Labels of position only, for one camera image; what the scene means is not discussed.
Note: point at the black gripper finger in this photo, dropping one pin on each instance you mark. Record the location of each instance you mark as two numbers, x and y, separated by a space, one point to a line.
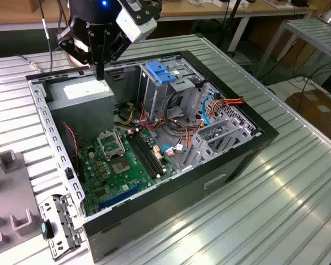
94 47
106 44

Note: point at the grey metal disk bay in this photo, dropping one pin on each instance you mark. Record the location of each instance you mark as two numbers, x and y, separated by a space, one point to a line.
207 149

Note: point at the blue plastic drive latch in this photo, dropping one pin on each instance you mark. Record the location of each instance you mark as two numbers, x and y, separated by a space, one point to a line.
160 73

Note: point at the small brown box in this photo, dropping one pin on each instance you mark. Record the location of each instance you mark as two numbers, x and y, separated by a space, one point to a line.
33 5

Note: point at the grey power supply unit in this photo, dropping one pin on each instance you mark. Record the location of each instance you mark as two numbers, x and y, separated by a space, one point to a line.
80 116

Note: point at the grey metal drive cage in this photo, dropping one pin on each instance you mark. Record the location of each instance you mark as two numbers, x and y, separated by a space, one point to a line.
154 96

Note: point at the wooden desk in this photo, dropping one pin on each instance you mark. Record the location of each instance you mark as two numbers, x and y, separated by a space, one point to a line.
196 12

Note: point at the black RAM slot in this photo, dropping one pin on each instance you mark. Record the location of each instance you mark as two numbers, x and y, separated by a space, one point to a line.
150 152
142 156

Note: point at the small white box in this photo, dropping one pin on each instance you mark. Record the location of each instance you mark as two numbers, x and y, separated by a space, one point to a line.
220 3

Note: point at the CPU socket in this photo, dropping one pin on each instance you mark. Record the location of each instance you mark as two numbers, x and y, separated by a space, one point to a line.
120 166

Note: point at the green motherboard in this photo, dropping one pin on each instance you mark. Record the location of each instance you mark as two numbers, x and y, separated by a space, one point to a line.
113 187

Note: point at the blue expansion slot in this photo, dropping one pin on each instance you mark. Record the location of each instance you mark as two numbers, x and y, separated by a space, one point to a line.
121 196

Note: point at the grey parts rack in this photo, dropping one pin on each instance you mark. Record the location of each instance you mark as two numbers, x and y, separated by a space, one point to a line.
13 193

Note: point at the black PC case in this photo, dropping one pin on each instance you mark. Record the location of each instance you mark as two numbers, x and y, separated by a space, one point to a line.
154 215

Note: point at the black clip blue tab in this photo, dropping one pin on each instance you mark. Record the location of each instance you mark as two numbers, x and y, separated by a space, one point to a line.
48 230

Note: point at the small black device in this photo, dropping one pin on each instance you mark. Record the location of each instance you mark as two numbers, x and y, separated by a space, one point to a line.
299 2

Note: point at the metal slat side table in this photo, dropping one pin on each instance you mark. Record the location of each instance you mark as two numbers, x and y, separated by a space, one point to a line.
311 33

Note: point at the large cardboard box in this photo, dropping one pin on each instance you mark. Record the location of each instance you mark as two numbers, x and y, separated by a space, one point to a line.
314 110

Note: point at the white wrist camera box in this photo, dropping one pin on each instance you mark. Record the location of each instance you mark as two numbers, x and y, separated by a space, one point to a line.
135 26

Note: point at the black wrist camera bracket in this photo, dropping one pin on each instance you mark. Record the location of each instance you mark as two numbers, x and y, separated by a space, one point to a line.
150 9

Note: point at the metal slot retainer bracket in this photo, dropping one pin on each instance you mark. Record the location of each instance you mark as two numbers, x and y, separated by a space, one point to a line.
63 218

